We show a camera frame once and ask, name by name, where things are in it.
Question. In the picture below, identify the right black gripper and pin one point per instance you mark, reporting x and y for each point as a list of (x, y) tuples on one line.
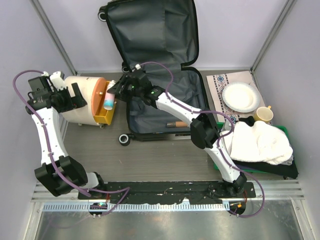
[(124, 81)]

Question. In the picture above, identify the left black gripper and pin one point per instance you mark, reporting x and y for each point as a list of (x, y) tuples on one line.
[(74, 102)]

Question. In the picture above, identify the white cylindrical bin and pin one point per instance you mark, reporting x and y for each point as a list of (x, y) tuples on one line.
[(86, 94)]

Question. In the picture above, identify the white blue pink bottle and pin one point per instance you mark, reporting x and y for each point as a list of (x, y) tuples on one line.
[(109, 98)]

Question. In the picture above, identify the orange swing lid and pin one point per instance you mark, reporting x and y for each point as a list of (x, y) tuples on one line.
[(101, 115)]

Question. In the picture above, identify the black white astronaut suitcase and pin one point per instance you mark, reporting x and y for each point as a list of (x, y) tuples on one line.
[(162, 37)]

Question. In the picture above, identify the brown cosmetic tube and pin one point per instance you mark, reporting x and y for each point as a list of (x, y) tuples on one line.
[(177, 124)]

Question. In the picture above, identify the grey garment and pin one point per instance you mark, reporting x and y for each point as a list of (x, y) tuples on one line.
[(228, 125)]

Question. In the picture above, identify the white towel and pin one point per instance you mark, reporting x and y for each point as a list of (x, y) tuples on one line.
[(258, 143)]

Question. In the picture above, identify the black garment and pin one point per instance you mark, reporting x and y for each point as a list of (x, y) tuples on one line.
[(281, 170)]

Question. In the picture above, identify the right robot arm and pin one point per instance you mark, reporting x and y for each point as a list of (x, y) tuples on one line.
[(203, 127)]

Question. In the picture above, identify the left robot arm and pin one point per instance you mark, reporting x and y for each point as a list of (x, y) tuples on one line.
[(59, 172)]

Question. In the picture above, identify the patterned placemat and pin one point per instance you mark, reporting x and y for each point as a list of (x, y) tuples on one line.
[(218, 82)]

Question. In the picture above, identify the white paper plate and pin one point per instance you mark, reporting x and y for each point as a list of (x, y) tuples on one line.
[(241, 97)]

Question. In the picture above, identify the yellow cup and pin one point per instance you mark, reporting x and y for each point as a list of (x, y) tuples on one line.
[(264, 114)]

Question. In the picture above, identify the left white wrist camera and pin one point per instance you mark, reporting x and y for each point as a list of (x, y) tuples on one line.
[(56, 80)]

